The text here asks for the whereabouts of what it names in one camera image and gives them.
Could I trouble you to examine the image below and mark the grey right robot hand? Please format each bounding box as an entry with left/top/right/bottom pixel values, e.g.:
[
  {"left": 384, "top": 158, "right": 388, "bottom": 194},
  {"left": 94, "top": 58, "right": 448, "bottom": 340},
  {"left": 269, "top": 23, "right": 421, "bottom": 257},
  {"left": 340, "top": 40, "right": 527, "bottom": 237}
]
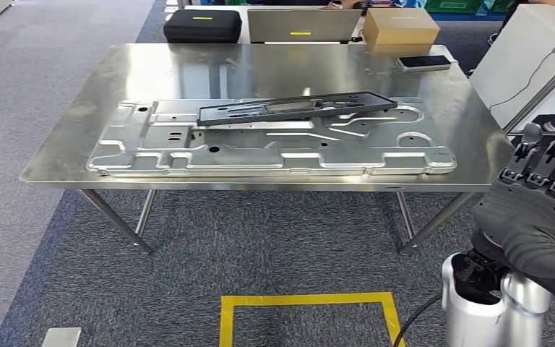
[{"left": 471, "top": 113, "right": 555, "bottom": 313}]

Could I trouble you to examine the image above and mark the long black plastic part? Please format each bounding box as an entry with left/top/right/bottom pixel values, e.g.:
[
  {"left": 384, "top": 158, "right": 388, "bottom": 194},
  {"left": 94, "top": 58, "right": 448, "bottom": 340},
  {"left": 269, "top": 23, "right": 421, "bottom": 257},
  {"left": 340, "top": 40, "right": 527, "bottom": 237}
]
[{"left": 196, "top": 90, "right": 399, "bottom": 128}]

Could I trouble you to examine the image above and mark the stainless steel table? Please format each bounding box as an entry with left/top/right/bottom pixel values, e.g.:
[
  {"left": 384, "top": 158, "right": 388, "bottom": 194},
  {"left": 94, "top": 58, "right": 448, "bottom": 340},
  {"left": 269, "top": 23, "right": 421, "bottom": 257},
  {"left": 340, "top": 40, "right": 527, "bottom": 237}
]
[
  {"left": 19, "top": 43, "right": 515, "bottom": 256},
  {"left": 502, "top": 40, "right": 555, "bottom": 135}
]

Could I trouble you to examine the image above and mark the black smartphone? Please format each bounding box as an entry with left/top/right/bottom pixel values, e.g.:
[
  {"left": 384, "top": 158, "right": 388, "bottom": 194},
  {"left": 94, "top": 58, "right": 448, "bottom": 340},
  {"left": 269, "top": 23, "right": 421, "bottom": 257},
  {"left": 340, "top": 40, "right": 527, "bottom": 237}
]
[{"left": 396, "top": 54, "right": 452, "bottom": 72}]

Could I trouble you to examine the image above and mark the blue panel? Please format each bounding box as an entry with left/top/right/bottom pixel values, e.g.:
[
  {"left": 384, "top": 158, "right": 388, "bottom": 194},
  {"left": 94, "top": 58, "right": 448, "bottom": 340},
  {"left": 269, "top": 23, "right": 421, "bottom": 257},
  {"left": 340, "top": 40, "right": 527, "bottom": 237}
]
[{"left": 428, "top": 10, "right": 508, "bottom": 22}]

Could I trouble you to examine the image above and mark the green plastic crate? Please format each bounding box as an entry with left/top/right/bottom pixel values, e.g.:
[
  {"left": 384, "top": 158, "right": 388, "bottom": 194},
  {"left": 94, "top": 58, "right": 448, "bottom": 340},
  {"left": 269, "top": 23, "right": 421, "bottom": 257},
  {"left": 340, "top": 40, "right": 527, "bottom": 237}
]
[
  {"left": 424, "top": 0, "right": 483, "bottom": 14},
  {"left": 486, "top": 0, "right": 518, "bottom": 13}
]

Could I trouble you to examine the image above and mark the tan cardboard box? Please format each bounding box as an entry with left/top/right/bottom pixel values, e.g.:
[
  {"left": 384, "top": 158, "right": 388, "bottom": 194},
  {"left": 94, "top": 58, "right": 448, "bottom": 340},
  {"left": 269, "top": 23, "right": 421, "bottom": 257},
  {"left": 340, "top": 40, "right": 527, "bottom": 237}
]
[{"left": 362, "top": 7, "right": 442, "bottom": 46}]

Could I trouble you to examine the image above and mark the yellow floor tape square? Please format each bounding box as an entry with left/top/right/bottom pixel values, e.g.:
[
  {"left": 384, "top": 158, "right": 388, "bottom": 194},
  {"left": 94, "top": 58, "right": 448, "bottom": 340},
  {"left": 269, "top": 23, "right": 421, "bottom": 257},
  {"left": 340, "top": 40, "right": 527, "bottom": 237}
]
[{"left": 218, "top": 292, "right": 407, "bottom": 347}]

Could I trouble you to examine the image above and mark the stamped silver metal panel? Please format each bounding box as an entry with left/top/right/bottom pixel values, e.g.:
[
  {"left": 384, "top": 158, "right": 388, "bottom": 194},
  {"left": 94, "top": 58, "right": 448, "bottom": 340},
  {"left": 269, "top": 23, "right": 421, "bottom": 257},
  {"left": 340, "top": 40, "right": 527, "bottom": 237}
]
[{"left": 85, "top": 97, "right": 458, "bottom": 177}]

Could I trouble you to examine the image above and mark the person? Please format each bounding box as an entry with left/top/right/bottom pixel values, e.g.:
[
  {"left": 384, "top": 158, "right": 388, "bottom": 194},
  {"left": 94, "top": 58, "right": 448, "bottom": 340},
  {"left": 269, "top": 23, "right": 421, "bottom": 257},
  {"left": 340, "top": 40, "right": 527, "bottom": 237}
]
[{"left": 322, "top": 0, "right": 369, "bottom": 11}]

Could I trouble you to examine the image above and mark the light grey box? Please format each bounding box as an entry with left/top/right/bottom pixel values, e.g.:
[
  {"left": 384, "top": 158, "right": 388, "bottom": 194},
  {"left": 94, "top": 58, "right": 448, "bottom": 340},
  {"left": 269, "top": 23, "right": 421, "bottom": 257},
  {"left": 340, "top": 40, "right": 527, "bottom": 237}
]
[{"left": 247, "top": 8, "right": 363, "bottom": 44}]

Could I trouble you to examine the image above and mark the black box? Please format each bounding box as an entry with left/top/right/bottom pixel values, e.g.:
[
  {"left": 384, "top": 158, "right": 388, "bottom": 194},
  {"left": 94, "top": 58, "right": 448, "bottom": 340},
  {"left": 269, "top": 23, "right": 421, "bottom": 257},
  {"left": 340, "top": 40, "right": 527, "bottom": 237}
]
[{"left": 163, "top": 9, "right": 243, "bottom": 44}]

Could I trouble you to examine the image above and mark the silver floor socket box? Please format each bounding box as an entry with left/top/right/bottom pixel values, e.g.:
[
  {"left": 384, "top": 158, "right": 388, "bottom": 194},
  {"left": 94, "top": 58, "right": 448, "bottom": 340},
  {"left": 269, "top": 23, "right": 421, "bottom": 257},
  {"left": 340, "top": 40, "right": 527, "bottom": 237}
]
[{"left": 41, "top": 327, "right": 82, "bottom": 347}]

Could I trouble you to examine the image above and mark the black cable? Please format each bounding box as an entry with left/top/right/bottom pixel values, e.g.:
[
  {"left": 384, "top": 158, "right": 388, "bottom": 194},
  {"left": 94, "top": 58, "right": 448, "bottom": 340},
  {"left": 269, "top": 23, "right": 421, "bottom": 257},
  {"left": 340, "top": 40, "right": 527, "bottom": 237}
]
[{"left": 392, "top": 293, "right": 444, "bottom": 347}]

